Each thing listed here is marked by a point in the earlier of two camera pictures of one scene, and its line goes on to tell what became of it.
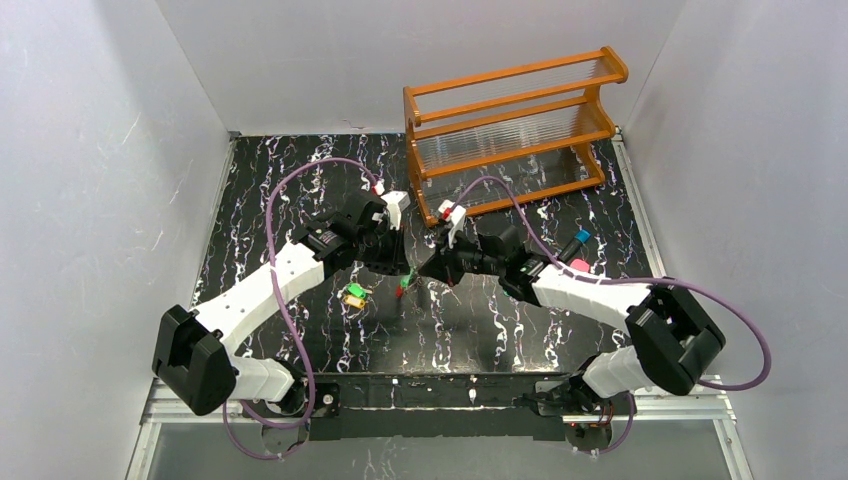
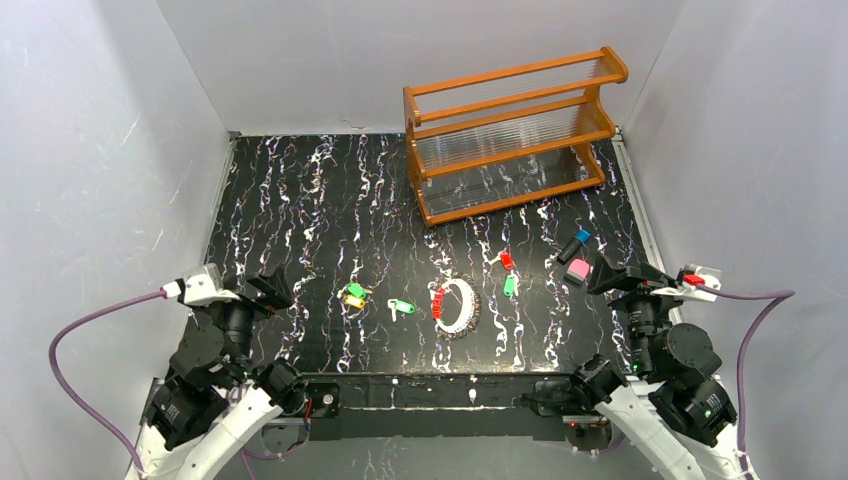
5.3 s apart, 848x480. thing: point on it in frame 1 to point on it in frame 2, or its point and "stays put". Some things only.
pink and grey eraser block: [580, 264] stays put
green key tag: [408, 281] to [400, 305]
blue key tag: [581, 237] stays put
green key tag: [357, 290] stays put
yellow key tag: [355, 301] stays put
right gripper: [454, 261] to [631, 286]
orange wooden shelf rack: [500, 137] stays put
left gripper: [390, 250] to [250, 298]
